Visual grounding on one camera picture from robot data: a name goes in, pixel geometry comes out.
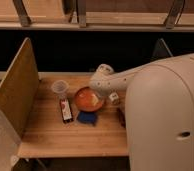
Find orange ceramic bowl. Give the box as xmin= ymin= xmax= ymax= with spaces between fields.
xmin=74 ymin=87 xmax=105 ymax=112

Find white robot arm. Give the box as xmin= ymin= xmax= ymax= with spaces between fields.
xmin=89 ymin=53 xmax=194 ymax=171

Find wooden side panel left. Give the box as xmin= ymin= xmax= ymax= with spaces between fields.
xmin=0 ymin=38 xmax=39 ymax=141

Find red and white packet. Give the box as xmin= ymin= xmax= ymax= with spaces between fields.
xmin=60 ymin=99 xmax=73 ymax=123

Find blue sponge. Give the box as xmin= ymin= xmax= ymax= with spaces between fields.
xmin=77 ymin=111 xmax=98 ymax=125

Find clear plastic cup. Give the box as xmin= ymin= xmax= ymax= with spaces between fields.
xmin=51 ymin=80 xmax=69 ymax=99

